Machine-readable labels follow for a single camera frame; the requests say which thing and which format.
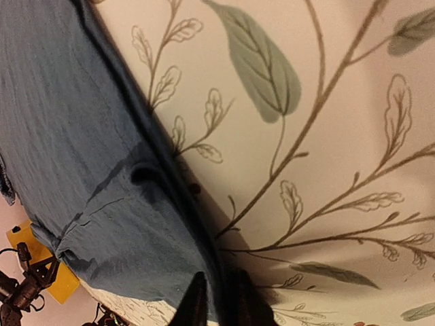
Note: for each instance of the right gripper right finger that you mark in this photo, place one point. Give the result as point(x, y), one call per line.
point(243, 304)

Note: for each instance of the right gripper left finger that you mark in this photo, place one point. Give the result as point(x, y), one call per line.
point(193, 309)

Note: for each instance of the teal blue t-shirt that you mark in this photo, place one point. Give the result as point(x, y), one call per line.
point(90, 164)

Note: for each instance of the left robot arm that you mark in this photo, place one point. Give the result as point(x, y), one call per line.
point(17, 297)

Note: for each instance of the floral tablecloth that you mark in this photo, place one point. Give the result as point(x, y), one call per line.
point(304, 130)

